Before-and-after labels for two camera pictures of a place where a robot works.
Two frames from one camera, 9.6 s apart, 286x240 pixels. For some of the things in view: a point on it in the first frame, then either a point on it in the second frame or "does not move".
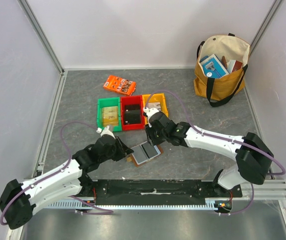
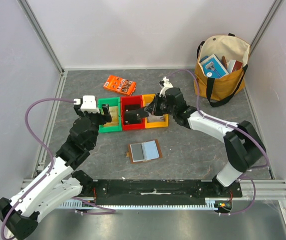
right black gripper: [152, 136] → [152, 108]
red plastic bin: [132, 118] does not move
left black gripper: [123, 149] → [104, 118]
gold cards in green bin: [110, 116] does not move
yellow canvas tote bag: [220, 91] does not move
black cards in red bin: [132, 114] does not move
